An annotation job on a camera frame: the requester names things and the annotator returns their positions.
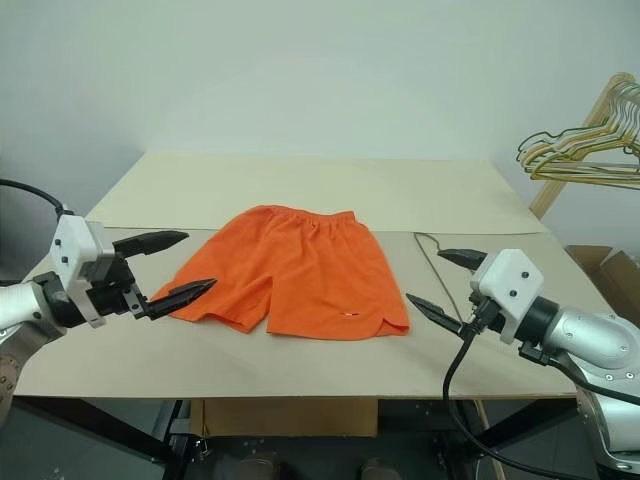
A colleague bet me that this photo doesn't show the light wooden slat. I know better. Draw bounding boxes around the light wooden slat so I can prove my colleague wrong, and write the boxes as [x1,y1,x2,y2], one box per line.
[473,399,505,480]

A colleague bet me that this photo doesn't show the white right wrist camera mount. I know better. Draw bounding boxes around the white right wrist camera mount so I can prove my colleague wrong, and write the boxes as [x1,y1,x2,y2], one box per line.
[469,248,546,345]

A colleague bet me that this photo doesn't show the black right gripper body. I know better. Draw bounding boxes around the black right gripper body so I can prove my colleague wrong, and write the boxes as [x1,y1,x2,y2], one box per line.
[467,292,503,335]

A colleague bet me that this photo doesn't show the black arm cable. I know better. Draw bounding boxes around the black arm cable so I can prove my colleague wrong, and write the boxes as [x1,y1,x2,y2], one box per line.
[518,343,640,405]
[442,304,609,480]
[0,178,76,217]

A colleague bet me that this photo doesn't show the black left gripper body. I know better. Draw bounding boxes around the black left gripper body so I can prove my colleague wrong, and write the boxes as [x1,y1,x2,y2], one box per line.
[82,251,151,321]

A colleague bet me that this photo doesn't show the flat brown cardboard box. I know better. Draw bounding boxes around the flat brown cardboard box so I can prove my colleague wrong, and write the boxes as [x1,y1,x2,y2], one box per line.
[202,398,379,439]

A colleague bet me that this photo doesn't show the yellow wire hanger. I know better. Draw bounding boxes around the yellow wire hanger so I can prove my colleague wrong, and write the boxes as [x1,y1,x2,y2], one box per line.
[528,87,640,190]

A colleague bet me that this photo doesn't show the orange shorts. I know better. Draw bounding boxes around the orange shorts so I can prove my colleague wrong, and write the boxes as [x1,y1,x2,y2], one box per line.
[149,203,412,340]

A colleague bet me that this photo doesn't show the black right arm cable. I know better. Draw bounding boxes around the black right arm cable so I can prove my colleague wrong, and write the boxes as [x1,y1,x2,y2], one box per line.
[518,343,640,405]
[442,304,609,480]

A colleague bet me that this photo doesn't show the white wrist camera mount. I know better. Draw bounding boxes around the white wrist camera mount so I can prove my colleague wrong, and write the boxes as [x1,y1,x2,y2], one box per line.
[49,213,118,329]
[469,248,546,345]

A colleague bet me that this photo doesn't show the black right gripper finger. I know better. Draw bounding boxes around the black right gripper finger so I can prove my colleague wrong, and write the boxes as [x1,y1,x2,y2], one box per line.
[405,292,475,338]
[437,248,489,273]

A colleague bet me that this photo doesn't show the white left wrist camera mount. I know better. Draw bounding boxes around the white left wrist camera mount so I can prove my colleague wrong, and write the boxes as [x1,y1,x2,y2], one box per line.
[49,213,118,329]

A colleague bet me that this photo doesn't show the white wire hanger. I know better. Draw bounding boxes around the white wire hanger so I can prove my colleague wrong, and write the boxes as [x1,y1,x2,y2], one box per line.
[549,79,640,174]

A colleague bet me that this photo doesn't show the black metal table frame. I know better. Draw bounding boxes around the black metal table frame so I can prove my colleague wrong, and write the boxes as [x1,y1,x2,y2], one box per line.
[14,398,576,480]

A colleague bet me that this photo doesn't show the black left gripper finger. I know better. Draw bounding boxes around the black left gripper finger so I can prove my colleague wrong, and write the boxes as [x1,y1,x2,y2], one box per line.
[142,277,219,322]
[112,229,192,262]

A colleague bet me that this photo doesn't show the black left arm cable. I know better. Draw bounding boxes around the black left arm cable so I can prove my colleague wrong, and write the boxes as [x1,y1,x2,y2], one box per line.
[0,178,76,217]

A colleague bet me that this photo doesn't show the bundle of clothes hangers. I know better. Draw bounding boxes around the bundle of clothes hangers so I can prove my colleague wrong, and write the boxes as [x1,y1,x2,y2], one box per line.
[528,72,640,221]

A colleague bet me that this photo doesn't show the open brown cardboard box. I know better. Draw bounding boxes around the open brown cardboard box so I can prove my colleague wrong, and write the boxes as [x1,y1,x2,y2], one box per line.
[564,244,640,329]

